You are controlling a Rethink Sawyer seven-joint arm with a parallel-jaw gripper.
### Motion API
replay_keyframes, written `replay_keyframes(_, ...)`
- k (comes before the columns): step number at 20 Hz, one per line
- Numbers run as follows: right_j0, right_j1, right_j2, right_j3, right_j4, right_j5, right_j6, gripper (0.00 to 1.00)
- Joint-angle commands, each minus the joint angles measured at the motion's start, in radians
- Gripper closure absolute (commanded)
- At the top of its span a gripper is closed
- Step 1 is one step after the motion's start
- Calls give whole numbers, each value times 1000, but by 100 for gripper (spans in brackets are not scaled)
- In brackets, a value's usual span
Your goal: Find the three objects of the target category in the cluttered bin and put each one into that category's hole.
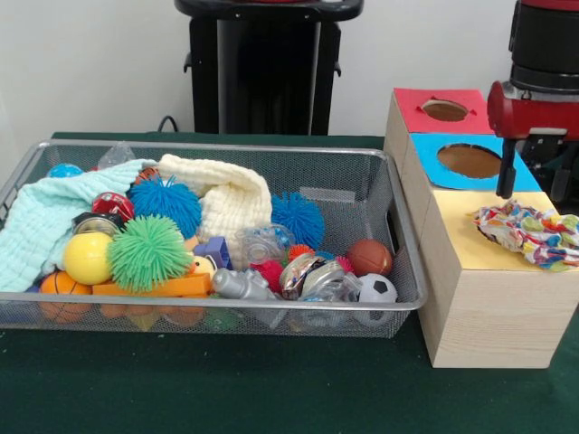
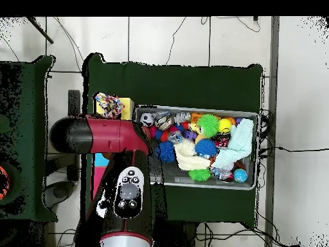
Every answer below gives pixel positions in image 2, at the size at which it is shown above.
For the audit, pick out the cream knitted cloth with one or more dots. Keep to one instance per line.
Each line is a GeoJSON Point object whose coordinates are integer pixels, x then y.
{"type": "Point", "coordinates": [190, 158]}

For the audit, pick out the green spiky rubber ball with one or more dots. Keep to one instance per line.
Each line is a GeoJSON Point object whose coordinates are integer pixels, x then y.
{"type": "Point", "coordinates": [208, 125]}
{"type": "Point", "coordinates": [200, 174]}

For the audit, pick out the light blue cloth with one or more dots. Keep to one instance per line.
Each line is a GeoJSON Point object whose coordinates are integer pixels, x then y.
{"type": "Point", "coordinates": [240, 144]}

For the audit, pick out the wooden box with three holes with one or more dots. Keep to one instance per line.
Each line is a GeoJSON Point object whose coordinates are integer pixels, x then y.
{"type": "Point", "coordinates": [127, 108]}

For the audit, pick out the silver mesh bin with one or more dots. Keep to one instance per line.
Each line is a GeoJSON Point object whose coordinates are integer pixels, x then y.
{"type": "Point", "coordinates": [218, 183]}

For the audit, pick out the blue spiky rubber ball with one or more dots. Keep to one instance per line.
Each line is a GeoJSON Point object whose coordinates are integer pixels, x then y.
{"type": "Point", "coordinates": [167, 152]}
{"type": "Point", "coordinates": [206, 148]}

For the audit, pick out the black and white soccer ball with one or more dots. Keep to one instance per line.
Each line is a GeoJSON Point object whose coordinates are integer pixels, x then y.
{"type": "Point", "coordinates": [147, 119]}

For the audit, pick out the dark green table cloth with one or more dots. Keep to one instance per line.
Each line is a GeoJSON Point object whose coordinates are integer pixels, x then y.
{"type": "Point", "coordinates": [180, 85]}
{"type": "Point", "coordinates": [38, 128]}

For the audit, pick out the yellow smooth ball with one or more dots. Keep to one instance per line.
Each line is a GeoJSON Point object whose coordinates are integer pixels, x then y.
{"type": "Point", "coordinates": [225, 125]}

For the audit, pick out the blue globe ball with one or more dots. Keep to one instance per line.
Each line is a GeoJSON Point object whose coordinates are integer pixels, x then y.
{"type": "Point", "coordinates": [240, 175]}

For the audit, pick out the black upright panel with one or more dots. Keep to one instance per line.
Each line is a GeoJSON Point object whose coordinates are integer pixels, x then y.
{"type": "Point", "coordinates": [74, 100]}

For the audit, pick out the dark grey stand base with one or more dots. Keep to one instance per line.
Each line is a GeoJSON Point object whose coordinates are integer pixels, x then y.
{"type": "Point", "coordinates": [57, 193]}

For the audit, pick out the black rod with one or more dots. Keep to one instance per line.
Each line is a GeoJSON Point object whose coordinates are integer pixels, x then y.
{"type": "Point", "coordinates": [41, 31]}

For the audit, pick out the large orange ball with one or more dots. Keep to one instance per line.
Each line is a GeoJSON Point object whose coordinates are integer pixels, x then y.
{"type": "Point", "coordinates": [2, 194]}

